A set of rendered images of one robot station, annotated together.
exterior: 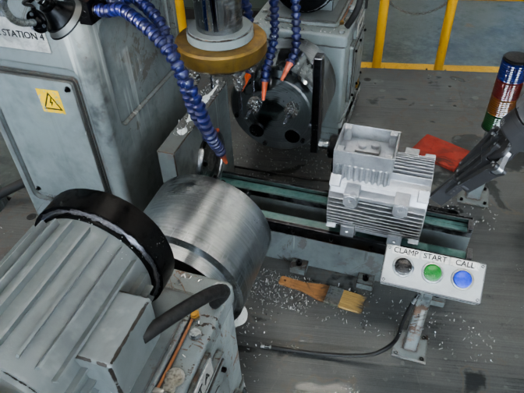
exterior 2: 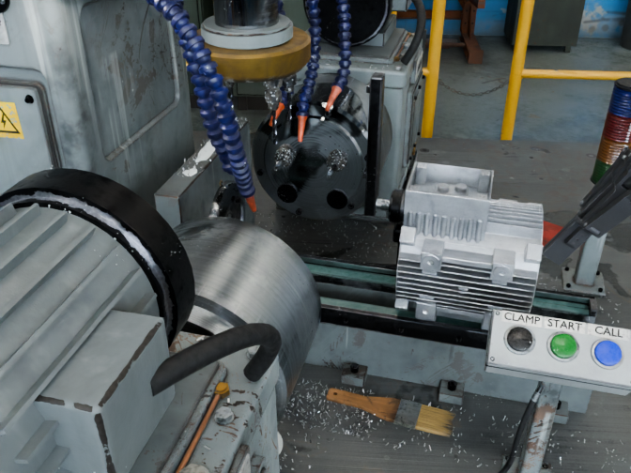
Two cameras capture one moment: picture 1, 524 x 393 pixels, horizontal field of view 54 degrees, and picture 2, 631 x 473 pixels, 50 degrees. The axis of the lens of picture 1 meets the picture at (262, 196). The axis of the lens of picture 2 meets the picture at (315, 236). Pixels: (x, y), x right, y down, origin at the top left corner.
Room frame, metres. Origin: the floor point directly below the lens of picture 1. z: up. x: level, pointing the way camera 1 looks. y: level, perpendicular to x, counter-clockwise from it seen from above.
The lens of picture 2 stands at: (-0.01, 0.06, 1.60)
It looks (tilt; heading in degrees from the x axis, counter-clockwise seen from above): 32 degrees down; 355
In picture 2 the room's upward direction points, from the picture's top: straight up
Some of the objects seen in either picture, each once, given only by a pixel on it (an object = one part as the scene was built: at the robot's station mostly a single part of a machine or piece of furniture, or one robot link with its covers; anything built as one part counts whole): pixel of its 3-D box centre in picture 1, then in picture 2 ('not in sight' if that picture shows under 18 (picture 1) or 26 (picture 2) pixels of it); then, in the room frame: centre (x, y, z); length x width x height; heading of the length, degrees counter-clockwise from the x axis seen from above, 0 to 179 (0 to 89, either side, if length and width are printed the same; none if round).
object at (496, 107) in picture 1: (502, 103); (617, 147); (1.05, -0.58, 1.10); 0.06 x 0.06 x 0.04
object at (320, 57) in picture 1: (317, 106); (375, 147); (1.03, -0.14, 1.12); 0.04 x 0.03 x 0.26; 70
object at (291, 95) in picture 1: (288, 87); (328, 139); (1.26, -0.08, 1.04); 0.41 x 0.25 x 0.25; 160
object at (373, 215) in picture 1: (380, 191); (468, 257); (0.84, -0.26, 1.02); 0.20 x 0.19 x 0.19; 69
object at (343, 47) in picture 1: (310, 61); (353, 116); (1.51, -0.17, 0.99); 0.35 x 0.31 x 0.37; 160
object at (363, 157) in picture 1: (366, 154); (448, 201); (0.86, -0.22, 1.11); 0.12 x 0.11 x 0.07; 69
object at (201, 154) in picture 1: (211, 161); (228, 224); (0.98, 0.12, 1.02); 0.15 x 0.02 x 0.15; 160
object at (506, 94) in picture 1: (508, 86); (623, 124); (1.05, -0.58, 1.14); 0.06 x 0.06 x 0.04
